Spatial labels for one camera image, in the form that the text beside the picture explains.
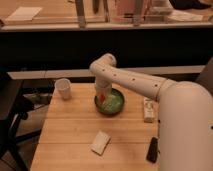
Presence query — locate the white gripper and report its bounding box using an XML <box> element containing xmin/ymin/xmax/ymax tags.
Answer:
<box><xmin>95</xmin><ymin>85</ymin><xmax>112</xmax><ymax>100</ymax></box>

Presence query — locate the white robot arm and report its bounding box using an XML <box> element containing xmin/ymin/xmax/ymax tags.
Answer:
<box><xmin>90</xmin><ymin>53</ymin><xmax>213</xmax><ymax>171</ymax></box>

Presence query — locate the green ceramic bowl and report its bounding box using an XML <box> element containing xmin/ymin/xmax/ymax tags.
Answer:
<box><xmin>94</xmin><ymin>88</ymin><xmax>125</xmax><ymax>116</ymax></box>

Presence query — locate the white paper cup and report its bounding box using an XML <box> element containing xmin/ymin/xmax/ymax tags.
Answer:
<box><xmin>55</xmin><ymin>78</ymin><xmax>71</xmax><ymax>100</ymax></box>

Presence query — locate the small white box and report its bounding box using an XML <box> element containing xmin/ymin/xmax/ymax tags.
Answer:
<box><xmin>144</xmin><ymin>98</ymin><xmax>154</xmax><ymax>123</ymax></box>

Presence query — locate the white sponge block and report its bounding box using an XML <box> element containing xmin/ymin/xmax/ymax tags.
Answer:
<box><xmin>91</xmin><ymin>131</ymin><xmax>111</xmax><ymax>155</ymax></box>

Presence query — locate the black remote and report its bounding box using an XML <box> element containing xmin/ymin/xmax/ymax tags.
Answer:
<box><xmin>146</xmin><ymin>137</ymin><xmax>158</xmax><ymax>163</ymax></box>

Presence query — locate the black chair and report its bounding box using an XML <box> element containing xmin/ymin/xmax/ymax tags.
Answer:
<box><xmin>0</xmin><ymin>72</ymin><xmax>41</xmax><ymax>171</ymax></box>

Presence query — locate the white paper sheet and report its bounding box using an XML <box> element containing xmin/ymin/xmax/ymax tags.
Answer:
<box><xmin>6</xmin><ymin>6</ymin><xmax>42</xmax><ymax>21</ymax></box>

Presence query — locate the metal post left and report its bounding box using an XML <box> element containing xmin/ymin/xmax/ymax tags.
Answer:
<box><xmin>75</xmin><ymin>0</ymin><xmax>86</xmax><ymax>28</ymax></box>

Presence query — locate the metal post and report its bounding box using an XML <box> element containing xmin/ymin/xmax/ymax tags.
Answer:
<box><xmin>133</xmin><ymin>0</ymin><xmax>143</xmax><ymax>27</ymax></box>
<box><xmin>75</xmin><ymin>0</ymin><xmax>86</xmax><ymax>28</ymax></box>

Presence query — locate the metal post right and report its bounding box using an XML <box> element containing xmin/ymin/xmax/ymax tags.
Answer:
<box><xmin>133</xmin><ymin>0</ymin><xmax>143</xmax><ymax>27</ymax></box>

